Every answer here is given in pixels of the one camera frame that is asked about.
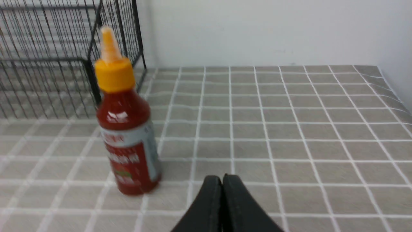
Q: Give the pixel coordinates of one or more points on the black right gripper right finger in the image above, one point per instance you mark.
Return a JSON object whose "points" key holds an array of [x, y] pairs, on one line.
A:
{"points": [[240, 211]]}

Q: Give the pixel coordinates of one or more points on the red chili sauce bottle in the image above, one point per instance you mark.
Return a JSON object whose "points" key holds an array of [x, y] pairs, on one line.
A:
{"points": [[125, 121]]}

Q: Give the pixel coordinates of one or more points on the grey checkered tablecloth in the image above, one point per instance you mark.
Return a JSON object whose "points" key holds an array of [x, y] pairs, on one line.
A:
{"points": [[320, 148]]}

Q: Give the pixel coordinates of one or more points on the black wire mesh shelf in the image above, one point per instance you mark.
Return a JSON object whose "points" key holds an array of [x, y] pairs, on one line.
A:
{"points": [[47, 53]]}

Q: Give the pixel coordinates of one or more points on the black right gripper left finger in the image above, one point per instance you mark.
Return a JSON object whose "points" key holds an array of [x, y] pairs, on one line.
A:
{"points": [[203, 214]]}

